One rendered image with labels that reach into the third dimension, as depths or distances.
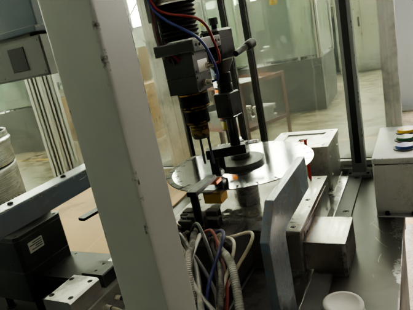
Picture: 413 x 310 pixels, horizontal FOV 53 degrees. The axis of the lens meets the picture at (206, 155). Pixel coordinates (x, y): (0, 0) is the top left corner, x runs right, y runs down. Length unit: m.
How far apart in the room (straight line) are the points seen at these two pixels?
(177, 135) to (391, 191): 0.81
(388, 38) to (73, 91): 1.11
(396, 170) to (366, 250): 0.21
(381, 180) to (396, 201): 0.06
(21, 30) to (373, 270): 0.86
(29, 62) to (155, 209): 0.75
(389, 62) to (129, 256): 1.10
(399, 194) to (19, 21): 0.93
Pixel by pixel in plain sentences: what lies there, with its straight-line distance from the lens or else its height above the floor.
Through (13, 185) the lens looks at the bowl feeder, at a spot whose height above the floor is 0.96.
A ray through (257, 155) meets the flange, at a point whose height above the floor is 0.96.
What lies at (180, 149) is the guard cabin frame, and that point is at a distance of 1.57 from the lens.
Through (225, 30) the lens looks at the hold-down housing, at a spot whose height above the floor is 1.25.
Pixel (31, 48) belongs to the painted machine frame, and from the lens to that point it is 0.98.
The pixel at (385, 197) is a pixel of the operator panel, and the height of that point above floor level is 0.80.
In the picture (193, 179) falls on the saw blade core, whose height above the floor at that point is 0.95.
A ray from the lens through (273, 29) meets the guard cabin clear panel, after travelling 1.37.
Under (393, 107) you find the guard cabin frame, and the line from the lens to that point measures 1.33.
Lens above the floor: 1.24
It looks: 15 degrees down
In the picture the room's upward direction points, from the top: 11 degrees counter-clockwise
